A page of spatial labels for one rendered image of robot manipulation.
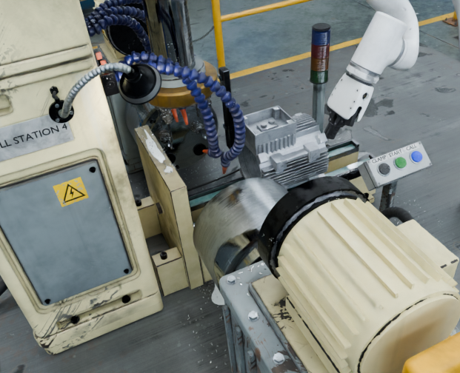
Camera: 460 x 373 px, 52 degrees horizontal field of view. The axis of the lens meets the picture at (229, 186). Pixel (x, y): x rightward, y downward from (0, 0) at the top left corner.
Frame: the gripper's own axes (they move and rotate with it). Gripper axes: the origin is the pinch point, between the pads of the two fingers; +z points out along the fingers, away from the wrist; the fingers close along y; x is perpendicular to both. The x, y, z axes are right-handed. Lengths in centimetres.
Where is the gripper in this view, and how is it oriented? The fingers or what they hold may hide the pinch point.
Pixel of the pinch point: (331, 131)
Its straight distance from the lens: 130.8
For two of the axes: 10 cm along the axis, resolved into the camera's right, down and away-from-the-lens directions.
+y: -4.1, -5.5, 7.2
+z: -3.8, 8.3, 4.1
